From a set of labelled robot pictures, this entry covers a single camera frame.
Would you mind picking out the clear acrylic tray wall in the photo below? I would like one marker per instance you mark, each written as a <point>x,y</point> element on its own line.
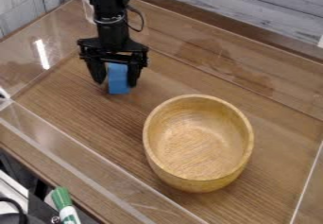
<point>80,142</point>

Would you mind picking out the brown wooden bowl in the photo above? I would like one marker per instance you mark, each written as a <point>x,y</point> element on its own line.
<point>197,140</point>

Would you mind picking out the clear acrylic corner bracket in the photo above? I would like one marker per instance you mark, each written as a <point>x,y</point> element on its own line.
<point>88,11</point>

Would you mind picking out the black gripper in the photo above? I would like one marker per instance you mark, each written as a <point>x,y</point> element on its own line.
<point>113,46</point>

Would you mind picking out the blue rectangular block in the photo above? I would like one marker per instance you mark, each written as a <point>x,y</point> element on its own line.
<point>116,79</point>

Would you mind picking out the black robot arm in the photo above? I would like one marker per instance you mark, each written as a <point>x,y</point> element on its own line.
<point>110,11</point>

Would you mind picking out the green capped marker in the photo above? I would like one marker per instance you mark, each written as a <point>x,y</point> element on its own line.
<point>68,215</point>

